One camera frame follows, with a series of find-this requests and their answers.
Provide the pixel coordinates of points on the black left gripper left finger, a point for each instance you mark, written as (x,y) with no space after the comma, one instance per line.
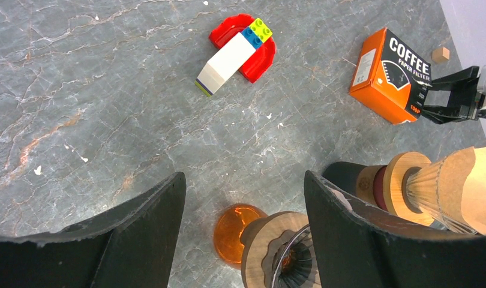
(129,245)

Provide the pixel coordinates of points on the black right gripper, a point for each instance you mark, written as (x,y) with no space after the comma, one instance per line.
(472,80)

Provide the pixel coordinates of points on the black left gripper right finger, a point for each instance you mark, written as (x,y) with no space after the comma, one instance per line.
(359,245)

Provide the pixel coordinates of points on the dark smoky glass dripper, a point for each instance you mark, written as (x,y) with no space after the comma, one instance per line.
(295,263)

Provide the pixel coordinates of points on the orange filter box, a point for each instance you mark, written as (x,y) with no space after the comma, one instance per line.
(390,78)

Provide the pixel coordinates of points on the clear ribbed glass dripper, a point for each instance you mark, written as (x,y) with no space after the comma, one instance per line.
(426,194)

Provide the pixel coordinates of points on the small wooden cube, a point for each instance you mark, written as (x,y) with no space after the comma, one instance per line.
(440,55)

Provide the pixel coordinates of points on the amber glass flask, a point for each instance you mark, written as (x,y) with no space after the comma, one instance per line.
(228,230)

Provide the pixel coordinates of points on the white toy block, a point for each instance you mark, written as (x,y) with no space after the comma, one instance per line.
(224,64)

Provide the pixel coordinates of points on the red toy block base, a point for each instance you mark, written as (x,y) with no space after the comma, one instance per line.
(260,61)

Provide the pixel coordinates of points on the blue toy brick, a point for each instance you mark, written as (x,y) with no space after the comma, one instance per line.
(249,34)

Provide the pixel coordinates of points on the lime green toy brick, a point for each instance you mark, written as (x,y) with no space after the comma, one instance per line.
(261,30)

